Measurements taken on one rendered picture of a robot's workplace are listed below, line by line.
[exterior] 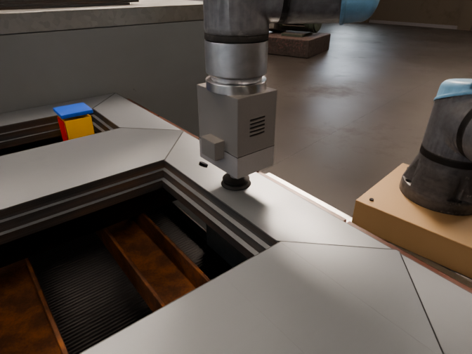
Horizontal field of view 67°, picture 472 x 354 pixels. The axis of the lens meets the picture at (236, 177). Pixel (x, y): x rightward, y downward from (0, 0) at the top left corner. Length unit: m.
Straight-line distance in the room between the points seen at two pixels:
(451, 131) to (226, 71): 0.43
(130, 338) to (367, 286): 0.22
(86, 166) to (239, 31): 0.33
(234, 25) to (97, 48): 0.63
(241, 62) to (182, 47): 0.69
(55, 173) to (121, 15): 0.53
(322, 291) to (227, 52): 0.27
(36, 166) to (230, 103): 0.34
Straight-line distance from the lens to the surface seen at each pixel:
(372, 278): 0.39
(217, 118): 0.45
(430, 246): 0.71
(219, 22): 0.41
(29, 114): 0.90
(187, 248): 0.87
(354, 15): 0.45
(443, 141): 0.73
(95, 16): 0.99
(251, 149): 0.45
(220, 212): 0.47
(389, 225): 0.72
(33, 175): 0.61
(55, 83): 0.98
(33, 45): 0.96
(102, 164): 0.60
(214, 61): 0.42
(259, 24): 0.42
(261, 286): 0.36
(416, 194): 0.76
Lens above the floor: 1.11
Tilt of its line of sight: 29 degrees down
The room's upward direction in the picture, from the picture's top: straight up
